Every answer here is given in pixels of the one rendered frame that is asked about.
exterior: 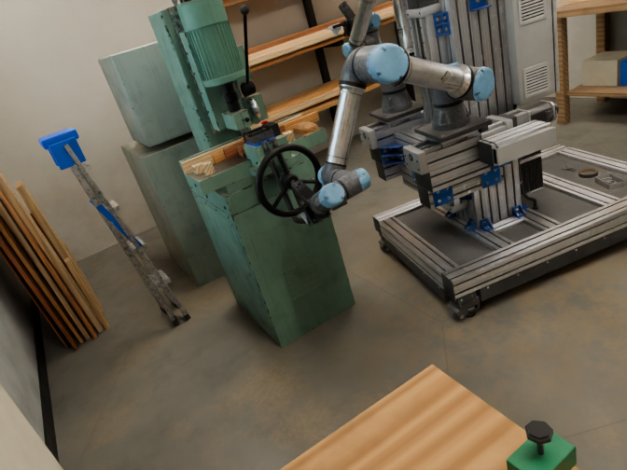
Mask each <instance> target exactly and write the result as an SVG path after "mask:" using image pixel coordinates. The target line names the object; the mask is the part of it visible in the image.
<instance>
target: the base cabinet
mask: <svg viewBox="0 0 627 470"><path fill-rule="evenodd" d="M191 192H192V194H193V196H194V199H195V201H196V203H197V205H198V208H199V210H200V213H201V215H202V219H203V221H204V224H205V225H206V228H207V230H208V233H209V235H210V238H211V240H212V242H213V245H214V247H215V249H216V253H217V255H218V258H219V260H220V262H221V265H222V267H223V270H224V271H225V274H226V276H227V279H228V281H229V283H230V287H231V290H232V292H233V295H234V296H235V299H236V301H237V303H238V304H239V305H240V306H241V307H242V308H243V309H244V310H245V311H246V312H247V313H248V314H249V315H250V316H251V317H252V318H253V319H254V320H255V321H256V322H257V323H258V324H259V325H260V326H261V327H262V328H263V329H264V330H265V331H266V332H267V333H268V334H269V335H270V336H271V337H272V338H273V340H274V341H275V342H276V343H277V344H278V345H279V346H280V347H281V348H283V347H285V346H286V345H287V344H289V343H291V342H292V341H294V340H296V339H298V338H300V337H301V336H303V335H305V334H306V333H308V332H309V331H311V330H313V329H314V328H316V327H318V326H319V325H321V324H322V323H324V322H326V321H327V320H329V319H331V318H332V317H334V316H335V315H337V314H339V313H340V312H342V311H344V310H346V309H348V308H349V307H351V306H353V305H354V304H355V300H354V296H353V293H352V289H351V286H350V283H349V279H348V276H347V272H346V269H345V266H344V262H343V259H342V255H341V249H340V246H339V243H338V239H337V236H336V232H335V228H334V226H333V222H332V219H331V216H330V217H328V218H325V219H324V222H323V223H322V224H314V225H313V224H311V225H312V226H311V227H310V226H309V224H297V223H295V222H294V221H293V220H292V218H291V217H281V216H277V215H274V214H271V213H270V212H268V211H267V210H266V209H265V208H264V207H263V205H262V204H261V203H259V204H257V205H255V206H253V207H251V208H249V209H247V210H245V211H242V212H240V213H238V214H236V215H234V216H231V215H229V214H227V213H226V212H224V211H223V210H221V209H219V208H218V207H216V206H215V205H214V204H213V203H211V202H210V201H208V200H206V199H204V198H203V197H201V196H200V195H198V194H196V193H195V192H193V191H191Z"/></svg>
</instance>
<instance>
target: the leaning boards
mask: <svg viewBox="0 0 627 470"><path fill-rule="evenodd" d="M16 189H17V190H18V192H19V193H20V195H21V197H22V198H23V200H24V202H25V204H26V205H27V207H28V209H29V210H30V212H31V214H29V212H28V211H27V209H26V208H25V206H24V205H23V203H22V202H21V200H20V198H19V197H18V195H17V194H16V192H15V191H14V189H13V188H12V186H11V185H10V183H9V182H8V180H7V179H6V178H5V176H4V175H3V173H2V172H1V170H0V255H1V256H2V258H4V259H5V261H6V262H7V264H8V266H9V267H10V268H11V270H12V271H13V273H14V274H15V275H16V277H17V278H18V280H19V281H20V283H21V284H22V286H23V287H24V289H25V290H26V291H27V293H28V294H29V296H30V297H31V298H32V300H33V301H34V303H35V305H36V306H37V307H38V308H39V309H40V311H41V312H42V313H43V315H44V316H45V318H46V319H47V321H48V322H49V324H50V325H51V327H52V328H53V329H54V331H55V332H56V334H57V335H58V337H59V338H60V339H61V341H62V342H63V344H64V345H65V347H66V348H68V344H67V340H69V342H70V343H71V345H72V346H73V347H74V349H75V350H77V349H78V347H77V341H76V337H77V339H78V341H79V342H80V343H82V342H84V341H83V338H82V334H83V336H84V337H85V339H86V340H88V339H90V338H91V336H90V333H89V331H90V332H91V334H92V336H93V337H94V339H97V338H98V337H97V334H96V331H95V328H94V327H93V326H95V327H96V329H97V330H98V332H99V333H100V332H102V331H103V330H104V329H103V326H102V323H103V325H104V327H105V329H106V330H107V329H109V328H110V326H109V323H108V322H107V321H106V319H105V317H104V315H103V312H104V311H105V310H104V308H103V306H102V303H101V301H100V299H99V298H98V297H97V295H96V294H95V292H94V290H93V289H92V287H91V285H90V283H89V281H88V280H87V278H86V276H85V275H84V273H83V271H82V270H81V268H80V267H79V265H78V264H77V262H76V260H75V259H74V257H73V255H72V254H71V252H70V250H69V249H68V247H67V245H66V244H65V242H64V241H61V239H60V238H59V236H58V235H57V233H56V232H55V230H54V229H53V227H52V226H51V224H50V223H49V221H48V220H47V218H46V217H45V215H44V214H43V212H42V211H41V209H40V208H39V206H38V205H37V203H36V201H35V199H34V198H33V196H32V195H31V193H30V192H29V190H28V189H27V187H26V186H25V184H24V183H23V182H22V180H21V181H19V182H17V183H16ZM90 304H91V305H90ZM97 315H98V316H97ZM101 322H102V323H101ZM81 333H82V334H81ZM75 336H76V337H75Z"/></svg>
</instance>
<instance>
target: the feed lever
mask: <svg viewBox="0 0 627 470"><path fill-rule="evenodd" d="M240 10H241V13H242V14H243V15H244V54H245V74H246V82H244V83H242V84H241V86H240V87H241V92H242V94H243V95H244V97H247V96H249V95H252V94H254V93H256V87H255V85H254V83H253V82H252V81H251V80H249V64H248V41H247V17H246V15H247V14H248V13H249V7H248V6H245V5H243V6H241V9H240Z"/></svg>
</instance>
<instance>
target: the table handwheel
mask: <svg viewBox="0 0 627 470"><path fill-rule="evenodd" d="M286 151H298V152H300V153H302V154H304V155H305V156H306V157H307V158H308V159H309V160H310V161H311V163H312V164H313V167H314V171H315V179H299V178H298V177H297V176H296V175H295V174H293V173H289V172H288V169H287V167H286V165H285V162H284V160H283V157H282V155H281V153H283V152H286ZM276 156H277V158H278V159H279V161H280V163H281V166H282V168H283V171H284V173H285V174H283V173H280V178H279V180H280V182H281V184H282V186H283V189H282V191H281V193H280V194H279V196H278V198H277V199H276V201H275V203H274V204H273V205H271V204H270V203H269V201H268V200H267V198H266V196H265V194H264V190H263V176H264V173H265V170H266V168H267V166H268V165H269V163H270V162H271V161H272V159H273V158H275V157H276ZM320 169H321V165H320V163H319V160H318V159H317V157H316V155H315V154H314V153H313V152H312V151H311V150H310V149H309V148H307V147H305V146H303V145H298V144H284V145H279V146H277V147H276V148H274V149H273V150H271V151H270V152H269V153H268V154H267V155H266V156H265V157H264V159H263V160H262V161H261V162H260V164H259V166H258V170H257V174H256V192H257V195H258V199H259V201H260V203H261V204H262V205H263V207H264V208H265V209H266V210H267V211H268V212H270V213H271V214H274V215H277V216H281V217H292V216H296V215H298V213H297V210H298V209H300V207H299V208H296V209H294V210H288V211H285V210H280V209H277V208H276V207H277V205H278V204H279V202H280V200H281V199H282V197H283V196H284V195H285V193H286V191H287V190H288V189H292V187H291V185H292V184H294V183H295V182H297V181H299V180H301V181H302V182H303V183H304V184H315V185H314V189H313V192H314V193H317V192H318V191H319V190H320V189H321V186H322V184H321V183H320V182H319V180H318V176H317V175H318V171H319V170H320Z"/></svg>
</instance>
